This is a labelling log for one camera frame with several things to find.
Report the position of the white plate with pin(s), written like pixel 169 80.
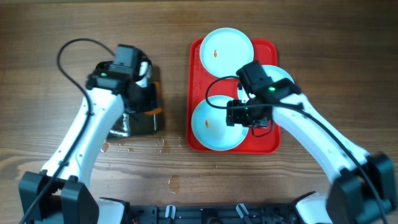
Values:
pixel 210 129

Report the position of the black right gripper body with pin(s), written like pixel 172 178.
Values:
pixel 247 116

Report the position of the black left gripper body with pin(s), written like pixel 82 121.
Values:
pixel 142 98

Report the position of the black water tray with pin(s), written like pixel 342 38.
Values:
pixel 130 125

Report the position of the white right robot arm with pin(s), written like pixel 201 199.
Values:
pixel 363 187

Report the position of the red serving tray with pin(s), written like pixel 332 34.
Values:
pixel 198 81

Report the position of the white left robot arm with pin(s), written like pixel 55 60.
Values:
pixel 59 193

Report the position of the green orange scrub sponge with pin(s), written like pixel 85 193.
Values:
pixel 155 106

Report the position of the white plate tray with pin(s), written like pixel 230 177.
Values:
pixel 274 72
pixel 224 51

